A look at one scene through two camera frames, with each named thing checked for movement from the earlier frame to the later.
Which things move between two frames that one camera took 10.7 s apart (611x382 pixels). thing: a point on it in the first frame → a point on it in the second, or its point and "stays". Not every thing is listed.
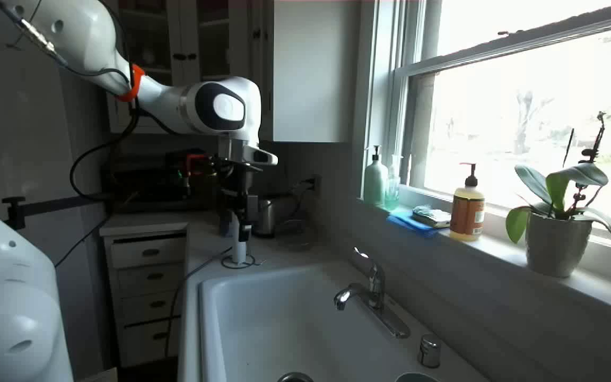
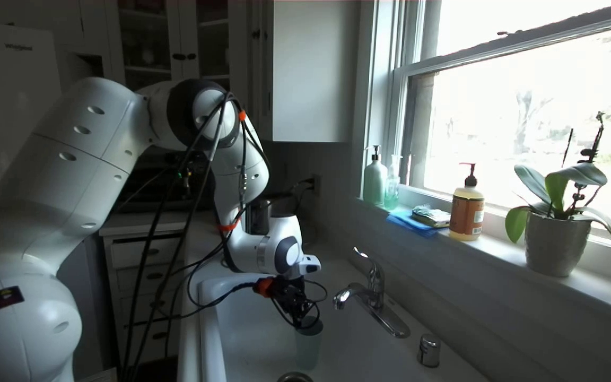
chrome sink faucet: [372, 292] stays
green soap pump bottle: [373, 181] stays
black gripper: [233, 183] → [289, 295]
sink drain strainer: [296, 376] stays
